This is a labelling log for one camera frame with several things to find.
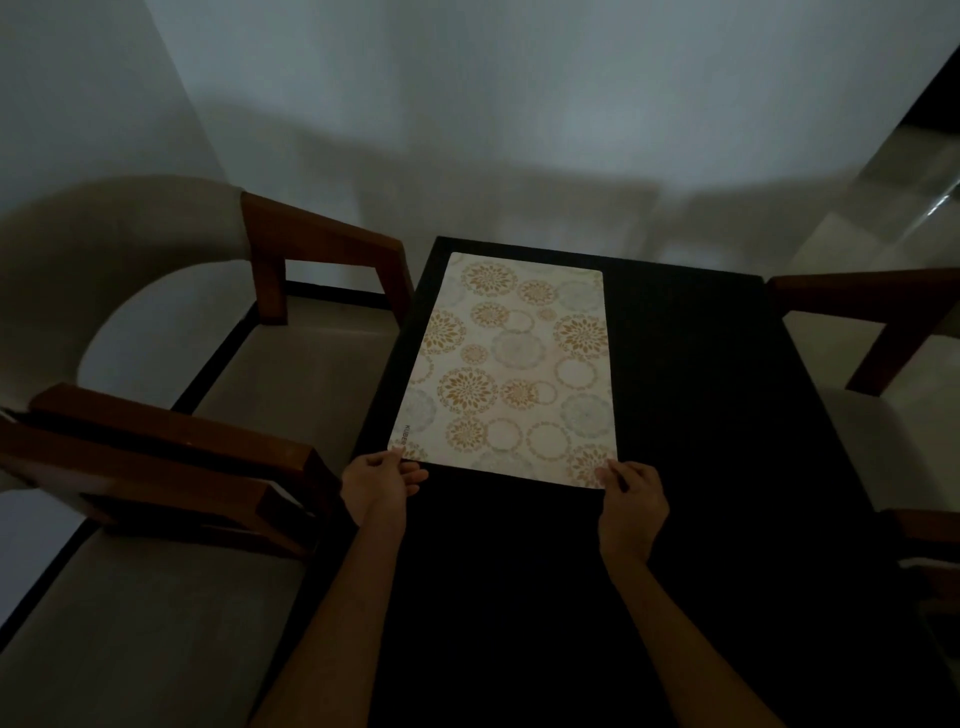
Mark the person's left hand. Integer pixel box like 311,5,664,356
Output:
341,448,430,530

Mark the person's right hand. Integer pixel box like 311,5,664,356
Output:
596,458,670,571

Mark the circle-pattern placemat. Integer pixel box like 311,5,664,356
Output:
387,252,620,490

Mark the beige cushioned wooden chair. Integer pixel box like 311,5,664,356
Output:
766,268,960,511
0,176,415,470
881,509,960,676
0,382,339,728

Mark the person's left forearm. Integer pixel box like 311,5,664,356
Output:
251,509,410,728

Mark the person's right forearm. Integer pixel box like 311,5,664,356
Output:
603,551,785,728

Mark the black dining table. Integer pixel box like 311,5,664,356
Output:
251,236,960,728

